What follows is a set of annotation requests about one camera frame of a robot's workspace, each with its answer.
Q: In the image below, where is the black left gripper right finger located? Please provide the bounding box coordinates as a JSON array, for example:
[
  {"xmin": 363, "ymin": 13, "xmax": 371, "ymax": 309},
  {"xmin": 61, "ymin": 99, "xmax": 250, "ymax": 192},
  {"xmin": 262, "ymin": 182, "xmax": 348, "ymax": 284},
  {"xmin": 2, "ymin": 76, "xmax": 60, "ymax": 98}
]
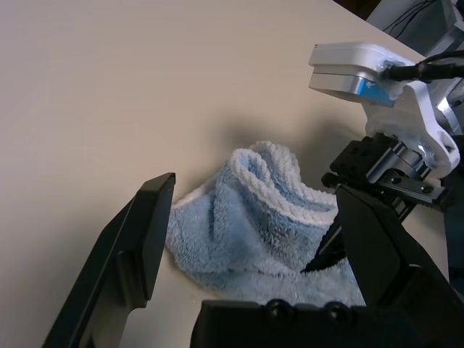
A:
[{"xmin": 335, "ymin": 183, "xmax": 464, "ymax": 327}]

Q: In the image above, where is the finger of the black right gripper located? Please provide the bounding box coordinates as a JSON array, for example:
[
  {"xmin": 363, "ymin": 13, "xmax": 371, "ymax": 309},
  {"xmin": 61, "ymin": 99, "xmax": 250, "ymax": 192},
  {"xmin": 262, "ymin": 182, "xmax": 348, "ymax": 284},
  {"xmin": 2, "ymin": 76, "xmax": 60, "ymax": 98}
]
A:
[{"xmin": 442, "ymin": 191, "xmax": 464, "ymax": 291}]

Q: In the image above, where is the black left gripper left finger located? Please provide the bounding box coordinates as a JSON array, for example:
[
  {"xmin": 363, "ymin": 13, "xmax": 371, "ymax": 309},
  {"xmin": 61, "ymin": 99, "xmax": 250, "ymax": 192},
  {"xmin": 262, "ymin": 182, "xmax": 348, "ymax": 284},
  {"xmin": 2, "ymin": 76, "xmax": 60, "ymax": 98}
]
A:
[{"xmin": 41, "ymin": 173, "xmax": 177, "ymax": 348}]

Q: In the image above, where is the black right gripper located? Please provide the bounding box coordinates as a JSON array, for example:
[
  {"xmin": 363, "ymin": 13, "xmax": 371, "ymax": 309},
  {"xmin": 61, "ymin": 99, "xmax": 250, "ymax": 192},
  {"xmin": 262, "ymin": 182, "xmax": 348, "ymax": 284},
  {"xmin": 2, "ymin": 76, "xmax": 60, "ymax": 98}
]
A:
[{"xmin": 303, "ymin": 132, "xmax": 453, "ymax": 273}]

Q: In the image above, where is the light blue terry rag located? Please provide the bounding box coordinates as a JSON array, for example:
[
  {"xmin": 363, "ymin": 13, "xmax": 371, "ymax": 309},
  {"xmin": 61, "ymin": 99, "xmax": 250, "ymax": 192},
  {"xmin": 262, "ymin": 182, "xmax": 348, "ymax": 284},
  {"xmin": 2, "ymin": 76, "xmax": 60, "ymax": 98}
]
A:
[{"xmin": 165, "ymin": 140, "xmax": 367, "ymax": 307}]

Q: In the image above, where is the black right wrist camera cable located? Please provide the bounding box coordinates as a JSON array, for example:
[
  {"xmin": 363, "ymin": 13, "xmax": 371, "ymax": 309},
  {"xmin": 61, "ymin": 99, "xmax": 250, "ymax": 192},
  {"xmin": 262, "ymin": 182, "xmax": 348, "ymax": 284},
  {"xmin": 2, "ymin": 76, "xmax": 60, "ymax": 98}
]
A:
[{"xmin": 384, "ymin": 49, "xmax": 464, "ymax": 83}]

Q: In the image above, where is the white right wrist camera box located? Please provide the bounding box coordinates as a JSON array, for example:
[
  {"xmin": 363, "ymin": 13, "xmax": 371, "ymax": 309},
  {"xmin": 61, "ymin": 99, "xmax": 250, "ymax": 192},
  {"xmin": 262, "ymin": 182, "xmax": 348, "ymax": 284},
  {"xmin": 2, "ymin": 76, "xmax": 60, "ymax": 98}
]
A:
[{"xmin": 307, "ymin": 41, "xmax": 461, "ymax": 178}]

